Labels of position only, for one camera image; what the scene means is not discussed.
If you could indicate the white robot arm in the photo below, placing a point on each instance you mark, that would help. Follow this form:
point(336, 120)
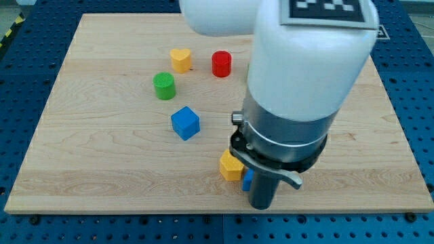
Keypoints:
point(306, 56)

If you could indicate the wooden board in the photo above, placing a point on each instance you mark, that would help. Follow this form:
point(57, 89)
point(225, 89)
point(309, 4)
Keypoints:
point(105, 143)

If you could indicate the yellow hexagon block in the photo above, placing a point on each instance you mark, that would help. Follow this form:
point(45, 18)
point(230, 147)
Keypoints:
point(230, 167)

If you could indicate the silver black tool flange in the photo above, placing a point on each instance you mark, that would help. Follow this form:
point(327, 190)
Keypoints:
point(277, 147)

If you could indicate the black white fiducial marker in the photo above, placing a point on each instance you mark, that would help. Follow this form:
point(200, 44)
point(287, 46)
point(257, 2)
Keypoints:
point(358, 14)

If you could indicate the blue cube block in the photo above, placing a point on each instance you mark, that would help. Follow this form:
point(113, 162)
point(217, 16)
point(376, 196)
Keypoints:
point(185, 123)

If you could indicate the red cylinder block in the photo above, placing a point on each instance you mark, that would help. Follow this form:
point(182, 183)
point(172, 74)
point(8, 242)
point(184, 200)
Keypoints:
point(221, 63)

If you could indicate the green cylinder block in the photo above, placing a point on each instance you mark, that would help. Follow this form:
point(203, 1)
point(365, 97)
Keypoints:
point(164, 84)

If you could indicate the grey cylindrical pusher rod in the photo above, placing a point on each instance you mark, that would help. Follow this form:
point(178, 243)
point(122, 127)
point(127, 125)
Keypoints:
point(262, 191)

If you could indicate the blue triangle block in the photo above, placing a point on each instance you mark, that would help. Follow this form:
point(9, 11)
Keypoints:
point(247, 180)

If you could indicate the yellow heart block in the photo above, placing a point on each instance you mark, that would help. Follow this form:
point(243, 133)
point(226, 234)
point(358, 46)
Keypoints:
point(181, 60)

